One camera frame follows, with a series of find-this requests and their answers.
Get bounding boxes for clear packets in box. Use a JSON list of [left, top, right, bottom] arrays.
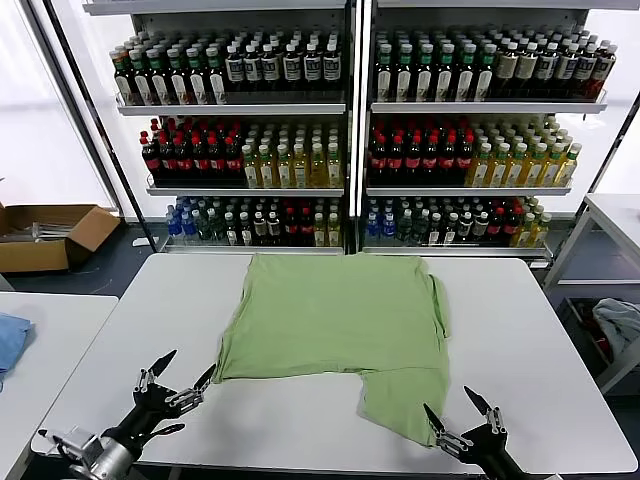
[[0, 222, 84, 245]]

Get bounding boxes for black slanted frame pole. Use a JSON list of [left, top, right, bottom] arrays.
[[42, 0, 159, 249], [574, 94, 640, 217]]

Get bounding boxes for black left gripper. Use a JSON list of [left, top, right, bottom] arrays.
[[102, 349, 217, 451]]

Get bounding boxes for yellow tea bottle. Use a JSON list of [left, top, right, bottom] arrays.
[[467, 142, 494, 189], [275, 143, 294, 189], [555, 142, 584, 189], [326, 142, 345, 189], [539, 142, 566, 189], [241, 143, 261, 189], [258, 143, 278, 189], [487, 142, 511, 189], [504, 142, 530, 189], [309, 142, 328, 189], [522, 142, 549, 189], [292, 142, 311, 189]]

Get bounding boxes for brown cardboard box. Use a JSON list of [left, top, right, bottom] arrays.
[[0, 203, 122, 275]]

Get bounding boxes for white-cap beige-label drink bottle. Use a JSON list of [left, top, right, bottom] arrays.
[[514, 41, 539, 99], [494, 41, 520, 99]]

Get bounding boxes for green-cap dark tea bottle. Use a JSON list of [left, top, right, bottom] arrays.
[[455, 43, 477, 104], [166, 48, 189, 106], [474, 43, 497, 104], [375, 43, 394, 104], [128, 48, 153, 106], [205, 46, 226, 105], [185, 47, 208, 106], [435, 43, 456, 104], [146, 48, 170, 106], [112, 45, 136, 106], [416, 43, 435, 104], [395, 43, 415, 104]]

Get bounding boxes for blue folded cloth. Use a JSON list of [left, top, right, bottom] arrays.
[[0, 312, 36, 394]]

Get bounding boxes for white metal side table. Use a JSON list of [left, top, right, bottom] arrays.
[[542, 192, 640, 396]]

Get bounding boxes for white-cap blue-label drink bottle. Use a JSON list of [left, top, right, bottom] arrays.
[[302, 42, 322, 94], [572, 43, 599, 99], [260, 42, 281, 94], [533, 42, 559, 99], [321, 41, 343, 94], [242, 43, 263, 94], [223, 43, 245, 94], [282, 42, 303, 94], [553, 42, 579, 99]]

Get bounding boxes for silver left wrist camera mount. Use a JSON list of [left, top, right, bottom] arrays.
[[37, 426, 104, 474]]

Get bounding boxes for grey crumpled cloth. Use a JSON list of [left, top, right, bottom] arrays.
[[592, 297, 640, 362]]

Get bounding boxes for small red-label cola bottle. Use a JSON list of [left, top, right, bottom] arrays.
[[283, 208, 300, 246], [487, 207, 505, 244], [502, 207, 521, 245], [298, 208, 315, 246]]

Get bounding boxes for white-cap dark red bottle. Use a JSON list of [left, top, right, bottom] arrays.
[[589, 43, 619, 99]]

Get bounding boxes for green polo shirt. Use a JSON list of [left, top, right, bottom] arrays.
[[213, 252, 454, 449]]

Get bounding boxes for black storage crate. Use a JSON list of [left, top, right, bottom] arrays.
[[562, 297, 615, 372]]

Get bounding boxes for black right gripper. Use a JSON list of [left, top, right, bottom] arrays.
[[423, 385, 531, 480]]

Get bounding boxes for white bottle shelf rack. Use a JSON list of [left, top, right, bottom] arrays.
[[359, 0, 610, 261], [82, 0, 359, 257]]

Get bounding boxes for red cloth piece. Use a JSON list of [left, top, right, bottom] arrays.
[[582, 317, 610, 354]]

